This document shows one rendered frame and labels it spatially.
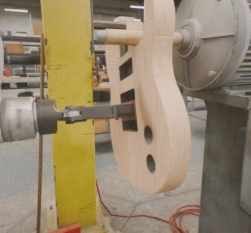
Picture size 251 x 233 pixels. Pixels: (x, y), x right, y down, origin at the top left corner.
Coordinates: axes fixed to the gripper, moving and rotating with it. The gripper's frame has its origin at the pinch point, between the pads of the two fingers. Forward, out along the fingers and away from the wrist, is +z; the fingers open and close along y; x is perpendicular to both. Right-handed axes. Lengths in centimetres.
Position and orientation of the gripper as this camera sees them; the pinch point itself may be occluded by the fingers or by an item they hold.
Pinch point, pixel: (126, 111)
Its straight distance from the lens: 51.3
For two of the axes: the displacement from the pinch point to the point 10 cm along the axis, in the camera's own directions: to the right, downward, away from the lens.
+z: 9.4, -0.6, 3.4
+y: 3.4, -0.8, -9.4
